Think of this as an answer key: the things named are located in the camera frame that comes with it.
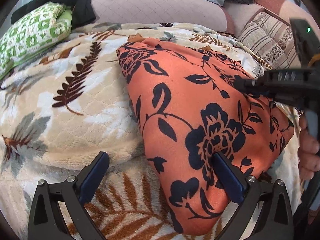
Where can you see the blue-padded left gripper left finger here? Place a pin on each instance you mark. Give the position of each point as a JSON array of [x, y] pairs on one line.
[[46, 220]]

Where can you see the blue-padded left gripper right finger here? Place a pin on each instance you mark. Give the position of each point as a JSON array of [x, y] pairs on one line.
[[275, 220]]

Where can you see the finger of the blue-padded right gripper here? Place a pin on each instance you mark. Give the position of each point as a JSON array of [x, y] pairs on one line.
[[251, 86]]

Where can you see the orange black floral garment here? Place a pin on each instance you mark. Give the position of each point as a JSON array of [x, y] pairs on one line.
[[187, 110]]

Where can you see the right hand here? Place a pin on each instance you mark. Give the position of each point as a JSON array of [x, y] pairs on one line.
[[309, 161]]

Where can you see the striped beige pillow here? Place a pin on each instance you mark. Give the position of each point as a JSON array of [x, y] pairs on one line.
[[271, 40]]

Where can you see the beige leaf-print fleece blanket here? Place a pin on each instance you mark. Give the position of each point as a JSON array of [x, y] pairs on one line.
[[62, 108]]

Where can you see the pink quilted bolster cushion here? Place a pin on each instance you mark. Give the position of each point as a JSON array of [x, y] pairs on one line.
[[200, 12]]

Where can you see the green white patterned pillow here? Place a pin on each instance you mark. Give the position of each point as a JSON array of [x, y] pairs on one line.
[[32, 34]]

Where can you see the black crumpled garment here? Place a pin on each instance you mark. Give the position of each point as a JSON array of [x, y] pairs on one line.
[[82, 11]]

